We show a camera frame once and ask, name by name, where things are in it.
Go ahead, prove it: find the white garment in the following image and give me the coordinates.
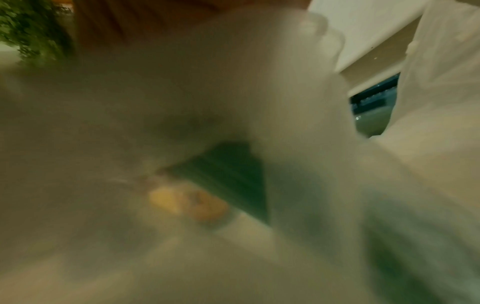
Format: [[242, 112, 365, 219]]
[[369, 0, 480, 220]]

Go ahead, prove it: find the dark blue crate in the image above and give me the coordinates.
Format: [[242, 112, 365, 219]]
[[348, 73, 401, 140]]

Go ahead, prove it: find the person's right hand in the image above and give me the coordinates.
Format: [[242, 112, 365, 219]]
[[0, 6, 480, 304]]

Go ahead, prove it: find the green packet with yellow print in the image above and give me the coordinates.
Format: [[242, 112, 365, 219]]
[[148, 140, 273, 230]]

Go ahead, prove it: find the green leafy herb bunch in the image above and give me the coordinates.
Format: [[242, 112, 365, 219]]
[[0, 0, 78, 67]]

